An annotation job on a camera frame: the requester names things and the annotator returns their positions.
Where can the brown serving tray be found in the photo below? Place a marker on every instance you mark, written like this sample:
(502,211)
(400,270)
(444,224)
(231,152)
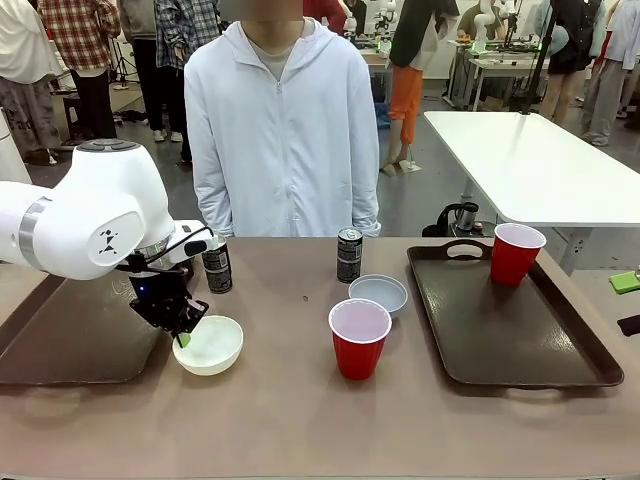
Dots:
(75,345)
(505,340)

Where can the person in white shirt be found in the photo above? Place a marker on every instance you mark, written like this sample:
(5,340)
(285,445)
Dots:
(22,40)

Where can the red plastic cup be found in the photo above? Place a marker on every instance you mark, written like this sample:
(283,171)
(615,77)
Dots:
(512,262)
(359,350)

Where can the person in orange trousers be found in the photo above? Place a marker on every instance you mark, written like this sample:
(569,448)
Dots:
(407,90)

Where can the small white background robot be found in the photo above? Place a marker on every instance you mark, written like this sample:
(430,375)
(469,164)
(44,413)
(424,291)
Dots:
(384,15)

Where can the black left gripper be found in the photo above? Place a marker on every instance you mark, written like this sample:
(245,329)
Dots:
(157,300)

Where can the person in red plaid shirt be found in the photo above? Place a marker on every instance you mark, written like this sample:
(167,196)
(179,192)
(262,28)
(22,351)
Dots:
(80,35)

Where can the white bowl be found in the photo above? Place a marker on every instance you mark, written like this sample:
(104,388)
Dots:
(215,350)

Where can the person in blue plaid shirt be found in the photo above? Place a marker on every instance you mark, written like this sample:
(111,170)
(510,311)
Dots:
(175,30)

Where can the person's right forearm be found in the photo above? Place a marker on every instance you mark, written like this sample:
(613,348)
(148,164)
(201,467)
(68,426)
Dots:
(215,210)

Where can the black tripod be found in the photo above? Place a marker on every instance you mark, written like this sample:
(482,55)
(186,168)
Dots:
(121,65)

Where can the steel electric kettle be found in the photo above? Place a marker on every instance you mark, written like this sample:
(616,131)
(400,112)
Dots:
(467,215)

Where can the black stool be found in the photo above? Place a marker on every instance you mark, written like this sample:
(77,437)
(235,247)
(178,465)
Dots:
(72,112)

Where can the person in white hoodie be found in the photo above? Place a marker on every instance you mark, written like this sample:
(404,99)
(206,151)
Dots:
(280,150)

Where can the person's left forearm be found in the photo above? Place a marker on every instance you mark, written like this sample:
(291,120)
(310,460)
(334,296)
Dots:
(366,210)

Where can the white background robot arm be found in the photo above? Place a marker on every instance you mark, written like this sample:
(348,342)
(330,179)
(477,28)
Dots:
(485,20)

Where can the black drink can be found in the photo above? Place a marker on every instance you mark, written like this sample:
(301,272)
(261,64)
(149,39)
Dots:
(349,260)
(220,272)

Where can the black upright pole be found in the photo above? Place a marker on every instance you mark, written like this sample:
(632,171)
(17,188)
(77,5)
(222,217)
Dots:
(540,55)

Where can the grey bowl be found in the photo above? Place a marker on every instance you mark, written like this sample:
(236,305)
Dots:
(380,295)

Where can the white background desk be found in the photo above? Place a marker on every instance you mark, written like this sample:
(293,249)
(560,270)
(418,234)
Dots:
(500,62)

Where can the white folding table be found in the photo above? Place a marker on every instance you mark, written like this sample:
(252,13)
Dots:
(540,160)

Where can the person in black top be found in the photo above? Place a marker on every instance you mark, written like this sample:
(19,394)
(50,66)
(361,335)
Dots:
(570,40)

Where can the person in grey jacket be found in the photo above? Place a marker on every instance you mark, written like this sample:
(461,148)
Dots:
(142,65)

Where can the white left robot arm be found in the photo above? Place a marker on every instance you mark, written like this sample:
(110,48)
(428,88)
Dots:
(100,200)

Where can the person in light blue shirt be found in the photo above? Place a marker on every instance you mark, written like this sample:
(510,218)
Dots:
(620,50)

